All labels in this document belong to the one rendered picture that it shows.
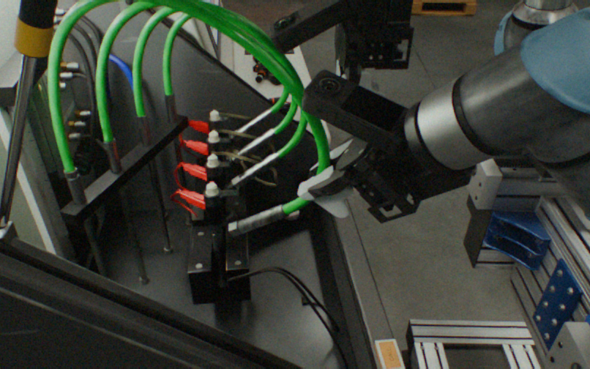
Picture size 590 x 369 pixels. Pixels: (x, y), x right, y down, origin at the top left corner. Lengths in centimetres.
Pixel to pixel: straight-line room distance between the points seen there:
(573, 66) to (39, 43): 33
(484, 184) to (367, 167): 61
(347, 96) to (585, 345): 50
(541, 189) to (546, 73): 76
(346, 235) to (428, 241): 148
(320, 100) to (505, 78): 17
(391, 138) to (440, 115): 6
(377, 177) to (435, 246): 189
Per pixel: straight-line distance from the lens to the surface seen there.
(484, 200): 110
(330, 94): 48
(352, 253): 88
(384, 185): 49
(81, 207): 79
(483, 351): 175
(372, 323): 78
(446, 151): 43
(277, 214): 63
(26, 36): 32
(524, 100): 38
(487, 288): 225
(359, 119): 46
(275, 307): 94
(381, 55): 63
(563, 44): 38
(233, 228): 67
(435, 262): 228
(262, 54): 52
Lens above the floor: 156
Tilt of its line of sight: 36 degrees down
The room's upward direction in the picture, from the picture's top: straight up
